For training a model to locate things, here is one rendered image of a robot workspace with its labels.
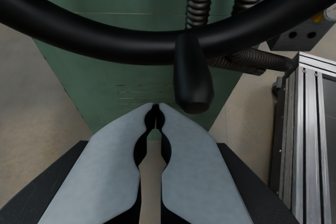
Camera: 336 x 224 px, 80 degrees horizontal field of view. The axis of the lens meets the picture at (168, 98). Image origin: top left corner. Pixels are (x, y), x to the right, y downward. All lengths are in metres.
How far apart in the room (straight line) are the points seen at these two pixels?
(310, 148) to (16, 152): 1.03
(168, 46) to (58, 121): 0.85
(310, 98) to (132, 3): 0.70
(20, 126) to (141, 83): 0.65
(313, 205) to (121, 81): 0.59
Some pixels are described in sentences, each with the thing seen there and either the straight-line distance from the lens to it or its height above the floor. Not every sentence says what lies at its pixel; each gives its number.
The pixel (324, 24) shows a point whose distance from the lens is 0.44.
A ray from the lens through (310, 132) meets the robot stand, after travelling 0.80.
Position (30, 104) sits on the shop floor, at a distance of 1.07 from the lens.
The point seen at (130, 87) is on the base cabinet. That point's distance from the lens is 0.51.
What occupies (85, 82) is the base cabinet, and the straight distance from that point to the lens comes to 0.52.
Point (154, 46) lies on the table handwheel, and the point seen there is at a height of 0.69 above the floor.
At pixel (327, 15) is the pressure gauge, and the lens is 0.38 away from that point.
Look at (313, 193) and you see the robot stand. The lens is 0.72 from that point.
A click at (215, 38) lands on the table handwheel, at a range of 0.16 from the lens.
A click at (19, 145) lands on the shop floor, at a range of 0.99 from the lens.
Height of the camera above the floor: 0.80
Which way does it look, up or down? 57 degrees down
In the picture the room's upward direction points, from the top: 7 degrees clockwise
